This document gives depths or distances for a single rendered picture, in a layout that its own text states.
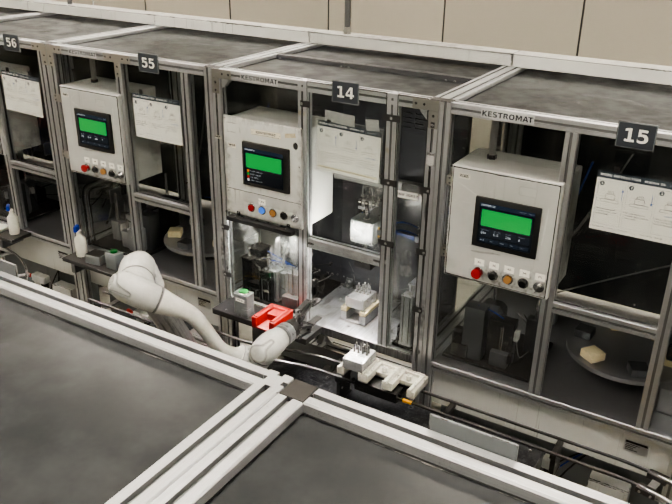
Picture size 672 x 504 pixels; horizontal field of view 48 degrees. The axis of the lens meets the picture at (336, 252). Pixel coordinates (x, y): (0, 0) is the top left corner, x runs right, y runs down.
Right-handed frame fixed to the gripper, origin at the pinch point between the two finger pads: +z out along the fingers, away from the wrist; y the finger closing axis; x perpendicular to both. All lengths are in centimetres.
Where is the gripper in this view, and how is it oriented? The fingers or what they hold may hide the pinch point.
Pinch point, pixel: (315, 310)
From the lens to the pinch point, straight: 319.6
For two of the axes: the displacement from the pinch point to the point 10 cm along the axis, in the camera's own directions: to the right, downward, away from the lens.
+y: 0.1, -9.1, -4.2
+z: 5.2, -3.5, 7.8
